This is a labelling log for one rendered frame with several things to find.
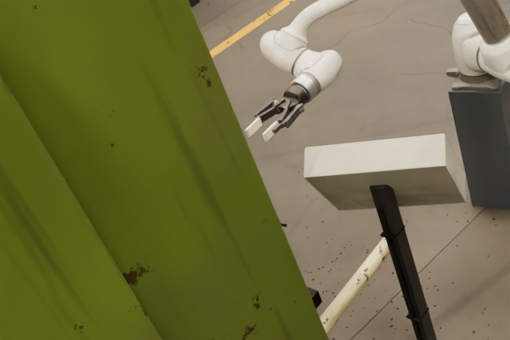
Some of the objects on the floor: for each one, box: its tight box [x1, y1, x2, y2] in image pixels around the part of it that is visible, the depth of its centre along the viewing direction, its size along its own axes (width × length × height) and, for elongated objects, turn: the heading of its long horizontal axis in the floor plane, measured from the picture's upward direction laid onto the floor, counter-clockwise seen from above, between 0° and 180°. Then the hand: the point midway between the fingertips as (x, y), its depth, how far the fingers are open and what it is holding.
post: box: [370, 184, 437, 340], centre depth 211 cm, size 4×4×108 cm
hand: (261, 130), depth 233 cm, fingers open, 7 cm apart
